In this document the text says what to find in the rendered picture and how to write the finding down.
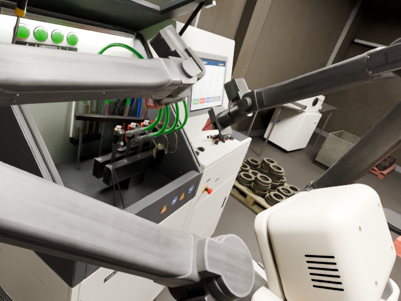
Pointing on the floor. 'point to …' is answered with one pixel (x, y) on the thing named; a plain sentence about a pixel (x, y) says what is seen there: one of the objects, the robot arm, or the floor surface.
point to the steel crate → (335, 148)
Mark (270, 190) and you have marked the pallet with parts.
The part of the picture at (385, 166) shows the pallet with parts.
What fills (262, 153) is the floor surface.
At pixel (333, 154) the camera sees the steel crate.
